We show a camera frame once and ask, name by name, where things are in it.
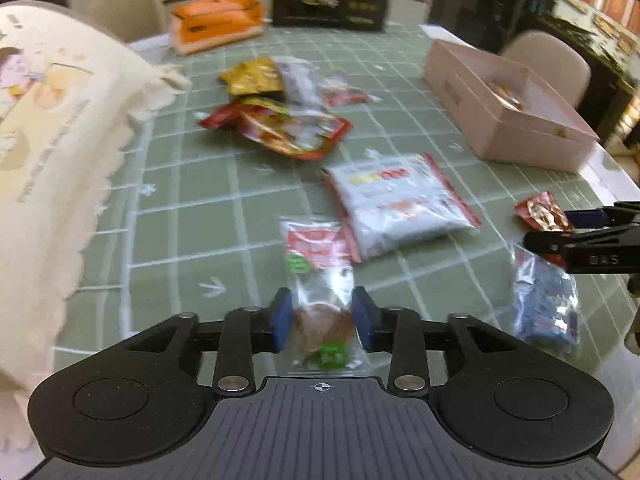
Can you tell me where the clear cookie snack packet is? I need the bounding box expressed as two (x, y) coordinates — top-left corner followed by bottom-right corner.
(280, 216), (371, 377)

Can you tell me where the small red gold snack packet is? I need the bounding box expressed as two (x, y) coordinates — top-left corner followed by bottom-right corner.
(514, 191), (574, 232)

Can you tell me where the clear white red-top snack packet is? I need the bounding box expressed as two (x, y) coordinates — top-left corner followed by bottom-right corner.
(272, 56), (324, 110)

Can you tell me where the blue clear candy packet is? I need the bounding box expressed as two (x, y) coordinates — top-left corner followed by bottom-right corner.
(511, 244), (580, 354)

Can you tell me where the white red-edged snack bag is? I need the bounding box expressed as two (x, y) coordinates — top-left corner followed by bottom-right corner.
(321, 153), (482, 262)

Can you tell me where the pink open storage box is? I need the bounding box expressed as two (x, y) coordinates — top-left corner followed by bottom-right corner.
(423, 39), (598, 174)

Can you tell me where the bread roll in box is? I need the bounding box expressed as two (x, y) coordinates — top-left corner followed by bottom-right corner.
(488, 81), (524, 112)

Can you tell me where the beige chair right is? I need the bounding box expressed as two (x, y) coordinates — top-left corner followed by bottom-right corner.
(500, 30), (591, 108)

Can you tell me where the green grid tablecloth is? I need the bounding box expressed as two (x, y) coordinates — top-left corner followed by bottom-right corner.
(54, 24), (639, 367)

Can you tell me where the red yellow snack bag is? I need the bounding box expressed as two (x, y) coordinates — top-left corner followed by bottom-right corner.
(198, 96), (352, 160)

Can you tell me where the dark display cabinet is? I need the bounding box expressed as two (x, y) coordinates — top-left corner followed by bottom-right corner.
(515, 0), (639, 156)

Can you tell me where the small red clear snack packet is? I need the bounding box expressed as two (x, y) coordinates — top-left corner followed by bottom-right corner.
(320, 72), (369, 107)

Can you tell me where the cream tote bag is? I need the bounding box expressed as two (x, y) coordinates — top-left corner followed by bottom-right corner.
(1, 1), (190, 451)

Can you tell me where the orange tissue pack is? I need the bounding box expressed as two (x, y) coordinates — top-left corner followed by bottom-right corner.
(168, 0), (264, 55)

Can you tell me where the beige chair left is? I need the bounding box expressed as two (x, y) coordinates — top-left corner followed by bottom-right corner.
(87, 0), (167, 44)

